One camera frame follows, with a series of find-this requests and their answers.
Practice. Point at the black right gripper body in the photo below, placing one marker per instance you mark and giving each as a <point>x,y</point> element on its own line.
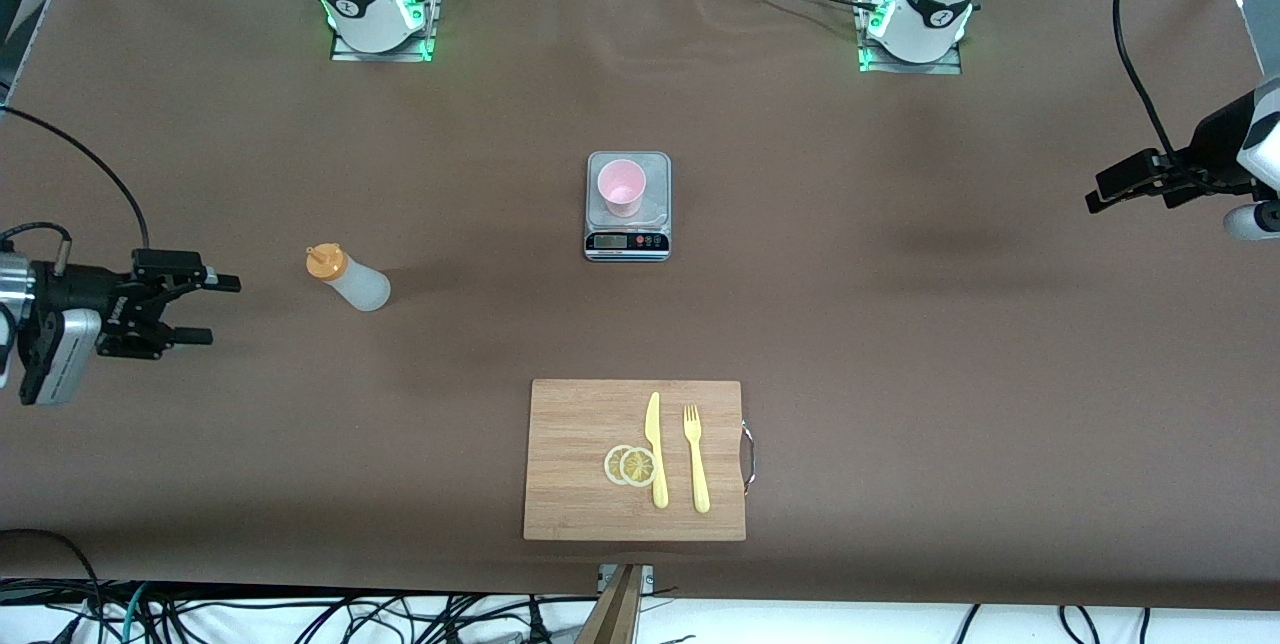
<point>72,289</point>

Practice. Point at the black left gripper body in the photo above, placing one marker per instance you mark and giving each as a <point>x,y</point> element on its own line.
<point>1203,164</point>

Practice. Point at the squeeze bottle with orange cap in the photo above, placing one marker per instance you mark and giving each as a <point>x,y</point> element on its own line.
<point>365,289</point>

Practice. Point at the pink plastic cup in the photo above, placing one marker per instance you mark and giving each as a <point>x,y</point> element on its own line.
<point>620,186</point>

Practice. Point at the brown table cover mat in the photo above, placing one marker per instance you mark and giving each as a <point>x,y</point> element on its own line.
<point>300,424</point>

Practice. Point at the wooden cutting board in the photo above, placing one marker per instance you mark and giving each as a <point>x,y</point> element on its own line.
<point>580,424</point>

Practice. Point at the silver digital kitchen scale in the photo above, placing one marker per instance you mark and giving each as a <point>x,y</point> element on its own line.
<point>628,242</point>

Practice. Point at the lemon slice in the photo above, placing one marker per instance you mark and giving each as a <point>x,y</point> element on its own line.
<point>611,465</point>
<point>637,467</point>

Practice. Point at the yellow plastic fork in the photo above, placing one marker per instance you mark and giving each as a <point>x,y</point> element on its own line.
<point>698,474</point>

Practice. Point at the yellow plastic knife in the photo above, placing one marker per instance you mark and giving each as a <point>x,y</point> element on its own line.
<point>660,489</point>

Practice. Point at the wooden support beam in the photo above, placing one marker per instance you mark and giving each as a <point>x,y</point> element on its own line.
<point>615,614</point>

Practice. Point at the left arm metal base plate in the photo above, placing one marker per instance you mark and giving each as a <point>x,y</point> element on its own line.
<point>940,69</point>

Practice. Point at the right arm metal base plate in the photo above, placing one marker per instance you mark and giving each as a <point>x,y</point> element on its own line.
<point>385,55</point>

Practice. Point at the small metal bracket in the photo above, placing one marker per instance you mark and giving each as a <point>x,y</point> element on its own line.
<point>648,579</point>

